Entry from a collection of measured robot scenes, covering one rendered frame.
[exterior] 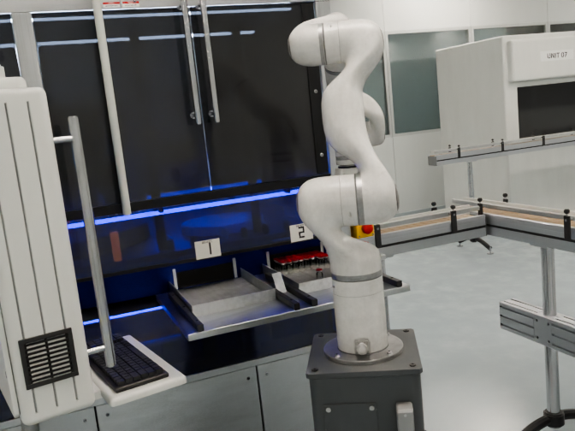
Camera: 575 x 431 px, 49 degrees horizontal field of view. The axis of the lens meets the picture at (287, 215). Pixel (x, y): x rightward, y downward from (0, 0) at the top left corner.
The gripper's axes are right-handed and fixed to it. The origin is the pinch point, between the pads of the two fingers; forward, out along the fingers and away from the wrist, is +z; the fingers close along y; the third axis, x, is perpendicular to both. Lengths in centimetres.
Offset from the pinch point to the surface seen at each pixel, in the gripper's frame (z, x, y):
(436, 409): 110, -64, -66
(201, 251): 9, -28, 43
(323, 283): 20.4, -2.0, 12.0
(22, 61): -56, -28, 88
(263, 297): 20.8, -2.1, 31.9
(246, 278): 21.2, -29.3, 28.4
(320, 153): -18.2, -28.4, -3.3
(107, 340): 16, 23, 80
